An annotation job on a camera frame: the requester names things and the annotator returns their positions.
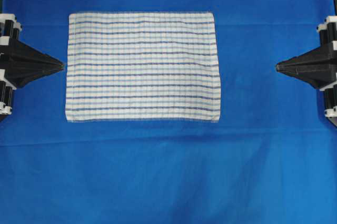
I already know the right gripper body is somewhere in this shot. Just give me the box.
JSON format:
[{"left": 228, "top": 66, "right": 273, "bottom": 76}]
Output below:
[{"left": 317, "top": 15, "right": 336, "bottom": 126}]

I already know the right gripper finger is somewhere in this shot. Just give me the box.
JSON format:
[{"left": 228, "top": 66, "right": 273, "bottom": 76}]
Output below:
[
  {"left": 276, "top": 67, "right": 336, "bottom": 89},
  {"left": 276, "top": 42, "right": 336, "bottom": 68}
]

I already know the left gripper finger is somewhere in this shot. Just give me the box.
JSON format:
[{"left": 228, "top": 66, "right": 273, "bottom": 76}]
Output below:
[
  {"left": 9, "top": 38, "right": 64, "bottom": 67},
  {"left": 10, "top": 66, "right": 64, "bottom": 88}
]

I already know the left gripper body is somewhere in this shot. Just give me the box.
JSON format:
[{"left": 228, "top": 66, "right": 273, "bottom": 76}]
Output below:
[{"left": 1, "top": 13, "right": 22, "bottom": 122}]

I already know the blue white striped towel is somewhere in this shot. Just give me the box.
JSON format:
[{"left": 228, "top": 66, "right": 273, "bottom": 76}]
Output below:
[{"left": 65, "top": 12, "right": 221, "bottom": 122}]

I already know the blue table cloth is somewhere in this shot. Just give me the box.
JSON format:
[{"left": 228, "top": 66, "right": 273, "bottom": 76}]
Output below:
[{"left": 1, "top": 0, "right": 336, "bottom": 223}]

